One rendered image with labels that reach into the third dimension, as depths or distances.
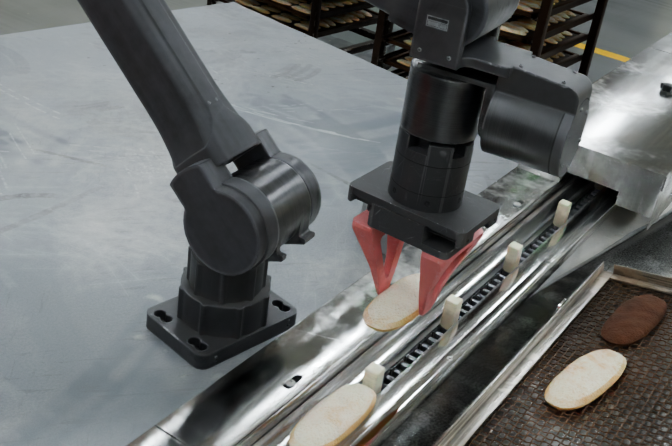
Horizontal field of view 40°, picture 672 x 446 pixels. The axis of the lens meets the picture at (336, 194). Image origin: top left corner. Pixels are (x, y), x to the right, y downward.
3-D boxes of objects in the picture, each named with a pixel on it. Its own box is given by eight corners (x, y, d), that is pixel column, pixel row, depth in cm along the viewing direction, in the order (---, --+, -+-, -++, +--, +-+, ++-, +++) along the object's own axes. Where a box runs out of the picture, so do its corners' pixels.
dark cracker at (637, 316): (636, 294, 87) (637, 283, 86) (676, 306, 84) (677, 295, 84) (590, 338, 80) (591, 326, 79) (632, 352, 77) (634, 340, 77)
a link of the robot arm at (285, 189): (225, 240, 87) (191, 264, 83) (234, 143, 82) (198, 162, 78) (309, 276, 83) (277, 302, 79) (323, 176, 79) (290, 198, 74)
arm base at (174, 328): (241, 282, 93) (141, 324, 85) (248, 213, 89) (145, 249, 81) (299, 324, 88) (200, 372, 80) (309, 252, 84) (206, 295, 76)
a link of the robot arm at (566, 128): (471, -44, 67) (423, -25, 60) (626, -4, 63) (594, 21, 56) (440, 108, 73) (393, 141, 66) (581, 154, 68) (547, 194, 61)
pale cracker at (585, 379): (595, 348, 78) (596, 336, 78) (637, 364, 76) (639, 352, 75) (531, 399, 71) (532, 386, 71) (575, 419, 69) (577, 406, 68)
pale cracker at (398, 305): (413, 271, 80) (416, 260, 80) (452, 289, 78) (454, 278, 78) (350, 319, 72) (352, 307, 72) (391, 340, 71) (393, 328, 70)
